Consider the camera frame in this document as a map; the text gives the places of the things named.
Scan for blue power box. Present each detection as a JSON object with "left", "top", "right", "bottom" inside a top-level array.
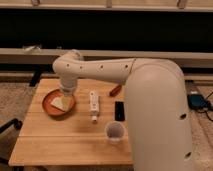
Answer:
[{"left": 187, "top": 94, "right": 207, "bottom": 110}]

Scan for black rectangular device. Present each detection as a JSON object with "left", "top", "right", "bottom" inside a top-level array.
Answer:
[{"left": 115, "top": 101, "right": 125, "bottom": 121}]

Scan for beige sponge block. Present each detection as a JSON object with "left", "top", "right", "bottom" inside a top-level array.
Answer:
[{"left": 51, "top": 96, "right": 69, "bottom": 111}]

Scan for long beige shelf rail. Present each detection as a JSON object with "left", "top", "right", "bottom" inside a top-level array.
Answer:
[{"left": 0, "top": 48, "right": 213, "bottom": 68}]

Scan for black chair part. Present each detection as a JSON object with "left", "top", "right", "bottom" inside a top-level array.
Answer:
[{"left": 0, "top": 118, "right": 23, "bottom": 165}]

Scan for orange round plate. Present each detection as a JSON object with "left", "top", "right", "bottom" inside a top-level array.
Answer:
[{"left": 42, "top": 89, "right": 75, "bottom": 117}]

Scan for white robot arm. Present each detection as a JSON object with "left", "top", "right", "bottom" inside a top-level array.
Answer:
[{"left": 53, "top": 50, "right": 195, "bottom": 171}]

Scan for wooden table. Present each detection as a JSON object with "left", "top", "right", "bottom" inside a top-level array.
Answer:
[{"left": 9, "top": 79, "right": 132, "bottom": 166}]

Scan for white tube bottle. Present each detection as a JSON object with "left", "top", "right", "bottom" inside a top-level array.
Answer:
[{"left": 89, "top": 91, "right": 100, "bottom": 123}]

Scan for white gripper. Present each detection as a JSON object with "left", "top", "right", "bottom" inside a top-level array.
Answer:
[{"left": 60, "top": 77, "right": 78, "bottom": 109}]

